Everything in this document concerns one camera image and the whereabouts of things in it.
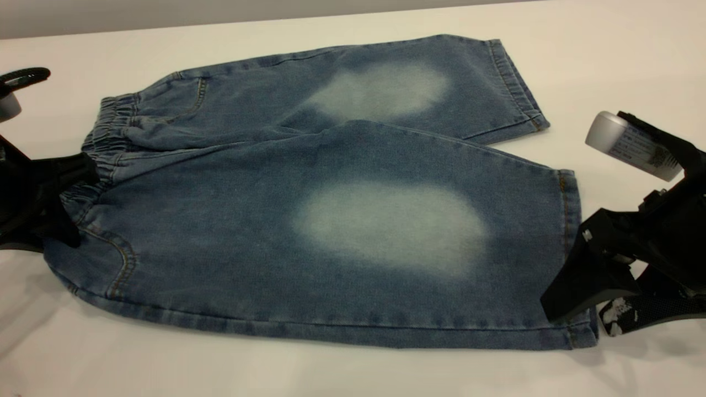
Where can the blue denim shorts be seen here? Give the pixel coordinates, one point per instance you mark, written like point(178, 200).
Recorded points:
point(248, 220)

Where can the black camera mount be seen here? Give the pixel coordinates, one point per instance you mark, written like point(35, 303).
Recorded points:
point(673, 146)
point(25, 76)

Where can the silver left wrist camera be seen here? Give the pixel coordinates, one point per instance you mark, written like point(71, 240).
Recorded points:
point(8, 106)

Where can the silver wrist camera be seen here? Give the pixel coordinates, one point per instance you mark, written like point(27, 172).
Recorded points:
point(629, 144)
point(8, 106)

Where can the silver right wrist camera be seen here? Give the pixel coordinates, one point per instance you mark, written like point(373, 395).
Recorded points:
point(629, 144)

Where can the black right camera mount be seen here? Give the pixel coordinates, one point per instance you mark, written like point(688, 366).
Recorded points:
point(673, 146)

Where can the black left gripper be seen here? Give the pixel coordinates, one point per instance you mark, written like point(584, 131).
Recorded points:
point(16, 198)

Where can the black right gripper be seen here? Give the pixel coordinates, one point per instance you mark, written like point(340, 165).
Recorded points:
point(678, 231)

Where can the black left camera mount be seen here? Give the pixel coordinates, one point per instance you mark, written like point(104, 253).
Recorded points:
point(25, 76)

